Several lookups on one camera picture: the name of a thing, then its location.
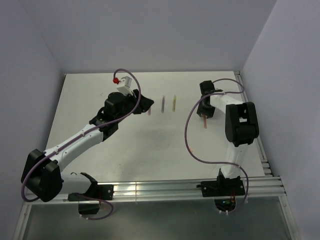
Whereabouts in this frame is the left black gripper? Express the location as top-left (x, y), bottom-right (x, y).
top-left (115, 89), bottom-right (154, 123)

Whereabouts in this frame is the orange highlighter pen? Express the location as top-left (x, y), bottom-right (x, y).
top-left (203, 115), bottom-right (207, 129)

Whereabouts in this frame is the purple highlighter pen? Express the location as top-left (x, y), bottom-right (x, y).
top-left (161, 95), bottom-right (166, 114)

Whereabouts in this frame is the yellow highlighter pen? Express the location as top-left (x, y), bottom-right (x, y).
top-left (172, 94), bottom-right (177, 112)

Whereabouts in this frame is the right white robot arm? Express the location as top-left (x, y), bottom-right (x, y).
top-left (196, 80), bottom-right (259, 195)

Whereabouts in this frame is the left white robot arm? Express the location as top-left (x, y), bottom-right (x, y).
top-left (21, 89), bottom-right (154, 202)

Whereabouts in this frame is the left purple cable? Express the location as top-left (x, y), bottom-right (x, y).
top-left (20, 68), bottom-right (141, 221)

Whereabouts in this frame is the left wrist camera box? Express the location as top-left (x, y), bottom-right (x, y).
top-left (116, 76), bottom-right (133, 96)

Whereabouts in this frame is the aluminium right side rail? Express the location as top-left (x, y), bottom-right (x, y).
top-left (233, 71), bottom-right (273, 177)

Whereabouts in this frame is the aluminium rail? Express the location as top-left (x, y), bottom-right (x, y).
top-left (233, 71), bottom-right (273, 177)
top-left (23, 176), bottom-right (287, 206)

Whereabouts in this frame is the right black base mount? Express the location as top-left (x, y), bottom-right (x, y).
top-left (196, 180), bottom-right (246, 213)

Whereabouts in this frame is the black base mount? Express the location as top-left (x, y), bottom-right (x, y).
top-left (67, 184), bottom-right (114, 221)
top-left (196, 180), bottom-right (246, 213)

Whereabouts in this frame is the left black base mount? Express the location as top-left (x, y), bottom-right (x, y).
top-left (67, 184), bottom-right (114, 221)

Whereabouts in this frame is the aluminium front rail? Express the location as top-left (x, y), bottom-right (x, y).
top-left (23, 176), bottom-right (287, 206)

